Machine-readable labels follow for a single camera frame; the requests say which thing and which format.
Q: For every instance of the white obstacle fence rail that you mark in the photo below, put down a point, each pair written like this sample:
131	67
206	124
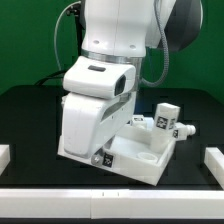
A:
102	204

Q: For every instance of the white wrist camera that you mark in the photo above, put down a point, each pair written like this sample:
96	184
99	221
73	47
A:
99	79

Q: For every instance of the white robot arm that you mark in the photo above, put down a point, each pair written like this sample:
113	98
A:
120	31

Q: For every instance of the white square tabletop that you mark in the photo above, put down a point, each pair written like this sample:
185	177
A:
130	155

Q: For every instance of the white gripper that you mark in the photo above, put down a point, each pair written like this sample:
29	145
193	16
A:
88	123

